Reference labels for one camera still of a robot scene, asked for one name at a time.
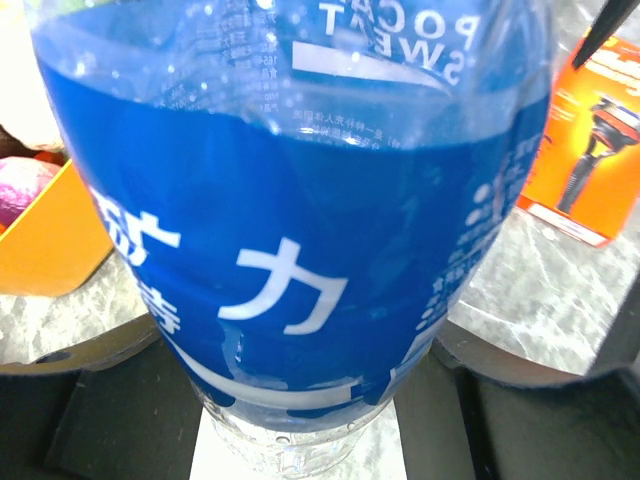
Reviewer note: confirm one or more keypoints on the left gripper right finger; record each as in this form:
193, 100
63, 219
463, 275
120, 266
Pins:
471, 410

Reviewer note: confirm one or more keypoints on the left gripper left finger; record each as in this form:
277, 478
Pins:
118, 406

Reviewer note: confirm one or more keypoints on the white paper bag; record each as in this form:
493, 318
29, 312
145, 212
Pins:
25, 110

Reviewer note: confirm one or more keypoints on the purple onion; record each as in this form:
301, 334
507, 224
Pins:
22, 181

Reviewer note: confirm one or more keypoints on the yellow plastic bin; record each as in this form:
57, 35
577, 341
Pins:
57, 243

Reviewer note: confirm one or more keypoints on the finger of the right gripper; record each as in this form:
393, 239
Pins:
610, 18

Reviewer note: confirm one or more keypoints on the orange razor box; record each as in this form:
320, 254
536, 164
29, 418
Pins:
585, 179

